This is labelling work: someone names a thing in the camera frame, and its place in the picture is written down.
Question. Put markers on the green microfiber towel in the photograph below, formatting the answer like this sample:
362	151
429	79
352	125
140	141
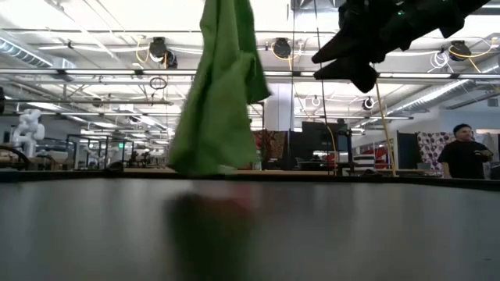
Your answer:
218	97

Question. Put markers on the black monitor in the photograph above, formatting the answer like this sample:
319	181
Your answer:
322	136

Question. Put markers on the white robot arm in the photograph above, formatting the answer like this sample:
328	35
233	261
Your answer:
29	129

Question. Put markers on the red patterned cloth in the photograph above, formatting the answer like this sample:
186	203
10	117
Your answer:
273	144

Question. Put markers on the black metal cage frame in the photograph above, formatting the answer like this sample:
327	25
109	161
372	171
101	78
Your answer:
99	136

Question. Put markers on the black curved tube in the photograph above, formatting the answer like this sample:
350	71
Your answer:
19	152

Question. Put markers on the purple circle patterned cloth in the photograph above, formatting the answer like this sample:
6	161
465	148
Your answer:
429	148

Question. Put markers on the person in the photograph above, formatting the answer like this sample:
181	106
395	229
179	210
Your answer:
463	156

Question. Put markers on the silver ventilation duct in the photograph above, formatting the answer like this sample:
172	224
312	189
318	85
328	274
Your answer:
23	54
449	91

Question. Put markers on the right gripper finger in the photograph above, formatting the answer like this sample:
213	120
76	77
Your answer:
357	74
343	50

